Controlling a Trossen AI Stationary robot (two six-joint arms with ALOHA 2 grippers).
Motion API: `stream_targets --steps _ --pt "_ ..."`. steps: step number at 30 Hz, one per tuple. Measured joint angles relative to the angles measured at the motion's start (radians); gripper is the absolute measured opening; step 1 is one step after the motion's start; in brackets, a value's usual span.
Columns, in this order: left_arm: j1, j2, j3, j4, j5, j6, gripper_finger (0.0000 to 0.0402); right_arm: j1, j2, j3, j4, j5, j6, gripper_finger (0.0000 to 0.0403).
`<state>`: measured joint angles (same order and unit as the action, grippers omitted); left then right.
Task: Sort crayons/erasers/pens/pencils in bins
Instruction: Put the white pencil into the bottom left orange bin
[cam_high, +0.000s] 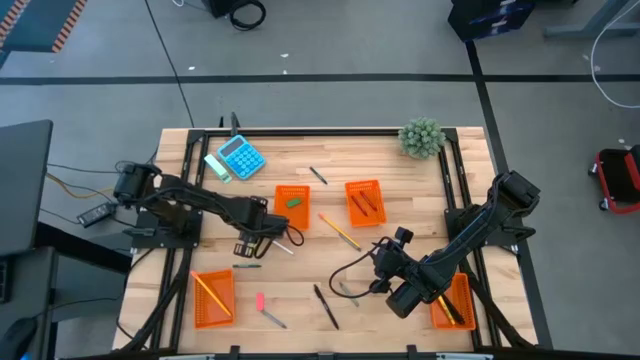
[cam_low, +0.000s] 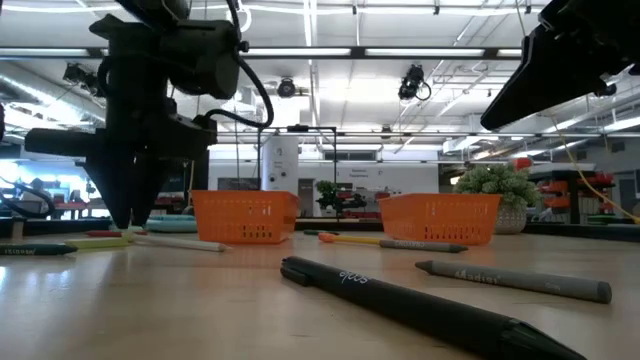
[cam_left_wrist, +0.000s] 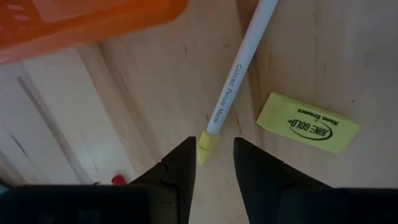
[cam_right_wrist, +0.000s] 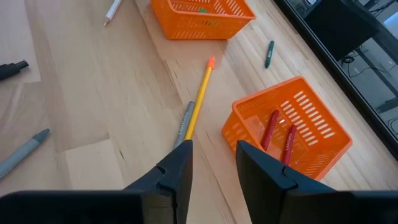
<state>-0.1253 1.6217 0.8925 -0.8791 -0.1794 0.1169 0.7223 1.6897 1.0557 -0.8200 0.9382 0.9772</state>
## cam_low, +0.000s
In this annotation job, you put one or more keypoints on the round black ceiling camera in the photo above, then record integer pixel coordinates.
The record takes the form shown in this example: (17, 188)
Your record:
(286, 87)

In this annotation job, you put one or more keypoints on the black pen white print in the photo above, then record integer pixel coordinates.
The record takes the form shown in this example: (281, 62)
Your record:
(400, 305)

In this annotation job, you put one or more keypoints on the small background plant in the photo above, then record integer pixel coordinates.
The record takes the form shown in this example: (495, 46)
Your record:
(327, 190)

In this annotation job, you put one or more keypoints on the green potted plant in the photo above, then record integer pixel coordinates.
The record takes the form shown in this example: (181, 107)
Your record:
(495, 182)

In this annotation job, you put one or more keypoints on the person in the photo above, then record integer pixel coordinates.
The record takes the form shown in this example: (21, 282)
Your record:
(37, 185)

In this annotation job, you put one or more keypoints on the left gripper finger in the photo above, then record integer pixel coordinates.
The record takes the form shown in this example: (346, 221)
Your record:
(147, 182)
(117, 185)

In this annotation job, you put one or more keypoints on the orange plastic bin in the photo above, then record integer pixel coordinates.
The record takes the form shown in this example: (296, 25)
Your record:
(440, 220)
(245, 217)

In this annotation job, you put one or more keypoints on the grey crayon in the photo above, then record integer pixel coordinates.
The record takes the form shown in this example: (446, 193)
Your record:
(525, 281)
(425, 245)

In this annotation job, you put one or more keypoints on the yellow pencil orange eraser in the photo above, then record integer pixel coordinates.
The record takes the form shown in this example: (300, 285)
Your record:
(350, 240)

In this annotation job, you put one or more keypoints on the blue calculator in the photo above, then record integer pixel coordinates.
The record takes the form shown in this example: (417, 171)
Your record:
(175, 225)

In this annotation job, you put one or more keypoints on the black monitor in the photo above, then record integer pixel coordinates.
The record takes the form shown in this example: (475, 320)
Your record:
(201, 175)

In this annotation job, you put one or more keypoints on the black spotlight cluster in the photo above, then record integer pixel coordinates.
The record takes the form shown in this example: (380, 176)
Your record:
(80, 76)

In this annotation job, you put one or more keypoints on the green crayon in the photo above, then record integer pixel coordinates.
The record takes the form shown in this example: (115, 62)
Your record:
(35, 249)

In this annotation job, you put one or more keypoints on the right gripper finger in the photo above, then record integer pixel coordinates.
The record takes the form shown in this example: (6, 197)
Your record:
(545, 80)

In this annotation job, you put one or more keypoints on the dark crayon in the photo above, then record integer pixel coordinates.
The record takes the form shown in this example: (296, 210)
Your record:
(320, 232)

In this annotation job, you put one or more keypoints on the white pencil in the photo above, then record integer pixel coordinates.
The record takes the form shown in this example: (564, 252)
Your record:
(175, 243)

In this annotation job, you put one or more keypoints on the white cylindrical tank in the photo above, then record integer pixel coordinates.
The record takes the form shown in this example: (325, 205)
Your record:
(280, 165)

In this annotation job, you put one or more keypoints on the red crayon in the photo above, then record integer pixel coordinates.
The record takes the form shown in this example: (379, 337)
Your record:
(102, 233)

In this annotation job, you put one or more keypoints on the rack with red bins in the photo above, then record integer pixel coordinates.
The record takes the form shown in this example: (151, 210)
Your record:
(555, 187)

